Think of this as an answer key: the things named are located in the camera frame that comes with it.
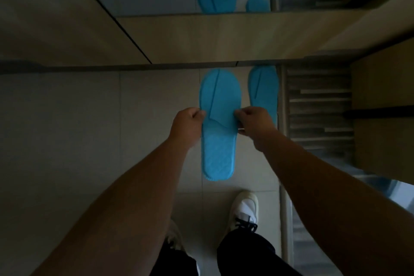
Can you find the metal floor threshold strip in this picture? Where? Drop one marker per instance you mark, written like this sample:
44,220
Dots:
286,220

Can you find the person's right fingers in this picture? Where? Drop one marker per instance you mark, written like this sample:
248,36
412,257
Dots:
242,115

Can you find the person's left hand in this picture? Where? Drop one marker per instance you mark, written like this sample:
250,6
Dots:
186,128

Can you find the wooden side cabinet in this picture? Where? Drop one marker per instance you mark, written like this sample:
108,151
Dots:
383,91

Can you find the person's right forearm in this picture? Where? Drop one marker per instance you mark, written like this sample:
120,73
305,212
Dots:
330,208

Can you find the person's right hand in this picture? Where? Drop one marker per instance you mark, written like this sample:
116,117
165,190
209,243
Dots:
257,127

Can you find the person's left forearm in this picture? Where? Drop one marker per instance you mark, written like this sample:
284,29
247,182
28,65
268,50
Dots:
129,208

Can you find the black trousers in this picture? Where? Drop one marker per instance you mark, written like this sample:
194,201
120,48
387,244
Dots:
245,254

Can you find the white sneaker with black laces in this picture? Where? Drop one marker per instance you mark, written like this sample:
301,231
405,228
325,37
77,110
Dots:
176,237
245,209

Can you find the light wooden cabinet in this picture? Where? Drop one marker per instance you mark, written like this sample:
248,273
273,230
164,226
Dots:
226,38

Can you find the blue disposable slipper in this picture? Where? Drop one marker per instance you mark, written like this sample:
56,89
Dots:
218,153
263,88

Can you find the person's left fingers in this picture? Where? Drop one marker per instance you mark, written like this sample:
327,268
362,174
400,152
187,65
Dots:
197,113

